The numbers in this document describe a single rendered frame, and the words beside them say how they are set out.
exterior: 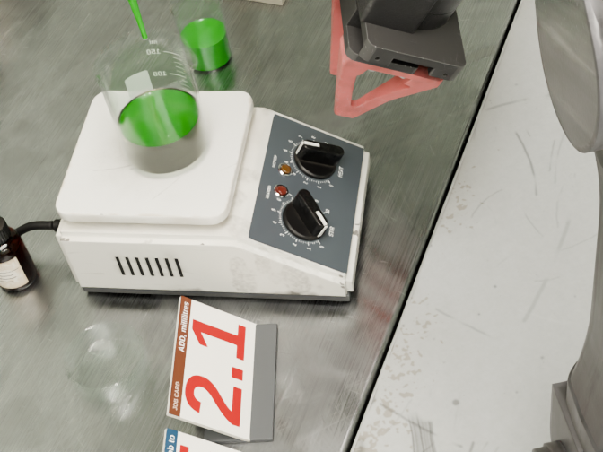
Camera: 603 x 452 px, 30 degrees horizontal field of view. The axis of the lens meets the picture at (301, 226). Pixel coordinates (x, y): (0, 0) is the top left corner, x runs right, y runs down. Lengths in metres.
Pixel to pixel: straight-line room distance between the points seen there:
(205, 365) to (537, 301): 0.23
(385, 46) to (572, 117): 0.29
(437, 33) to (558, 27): 0.31
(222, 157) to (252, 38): 0.24
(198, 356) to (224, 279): 0.07
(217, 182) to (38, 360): 0.18
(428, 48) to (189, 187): 0.19
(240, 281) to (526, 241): 0.20
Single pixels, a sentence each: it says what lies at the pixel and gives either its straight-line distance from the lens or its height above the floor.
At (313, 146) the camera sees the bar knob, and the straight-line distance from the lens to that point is 0.79.
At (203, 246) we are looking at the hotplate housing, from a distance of 0.75.
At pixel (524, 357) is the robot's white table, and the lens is 0.75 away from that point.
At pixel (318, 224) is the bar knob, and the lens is 0.75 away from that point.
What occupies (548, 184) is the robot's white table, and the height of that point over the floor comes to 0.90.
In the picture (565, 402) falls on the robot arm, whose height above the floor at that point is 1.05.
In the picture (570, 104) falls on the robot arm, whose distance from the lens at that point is 0.38.
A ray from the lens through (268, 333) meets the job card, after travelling 0.77.
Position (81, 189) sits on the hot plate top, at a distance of 0.78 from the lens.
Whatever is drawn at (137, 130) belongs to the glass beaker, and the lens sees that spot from 0.73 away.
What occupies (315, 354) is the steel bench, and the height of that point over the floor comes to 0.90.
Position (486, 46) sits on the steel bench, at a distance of 0.96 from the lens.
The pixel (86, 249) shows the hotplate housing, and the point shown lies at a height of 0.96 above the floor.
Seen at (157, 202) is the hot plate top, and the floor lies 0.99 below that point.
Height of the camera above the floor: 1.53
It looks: 49 degrees down
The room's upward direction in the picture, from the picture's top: 11 degrees counter-clockwise
